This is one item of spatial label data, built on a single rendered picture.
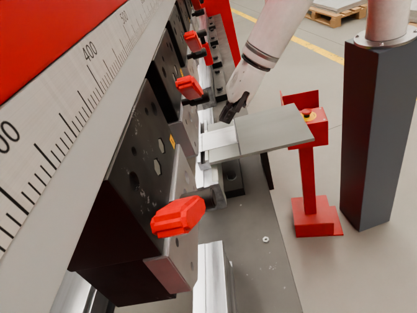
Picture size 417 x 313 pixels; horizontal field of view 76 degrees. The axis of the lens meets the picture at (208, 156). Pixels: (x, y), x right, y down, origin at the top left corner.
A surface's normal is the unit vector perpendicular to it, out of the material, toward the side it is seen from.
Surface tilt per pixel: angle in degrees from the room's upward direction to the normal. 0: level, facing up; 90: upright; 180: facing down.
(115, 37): 90
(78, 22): 90
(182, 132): 90
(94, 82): 90
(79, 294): 0
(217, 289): 0
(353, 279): 0
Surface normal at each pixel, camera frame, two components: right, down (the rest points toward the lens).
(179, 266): 0.96, -0.23
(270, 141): -0.28, -0.75
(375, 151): 0.22, 0.57
